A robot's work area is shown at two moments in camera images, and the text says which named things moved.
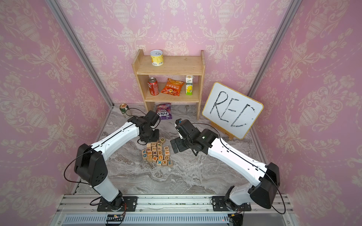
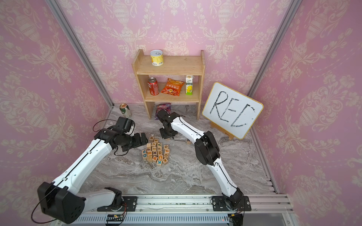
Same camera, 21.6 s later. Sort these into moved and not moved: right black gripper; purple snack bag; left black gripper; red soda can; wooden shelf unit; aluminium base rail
Moved: right black gripper; left black gripper
Not moved: aluminium base rail; purple snack bag; red soda can; wooden shelf unit
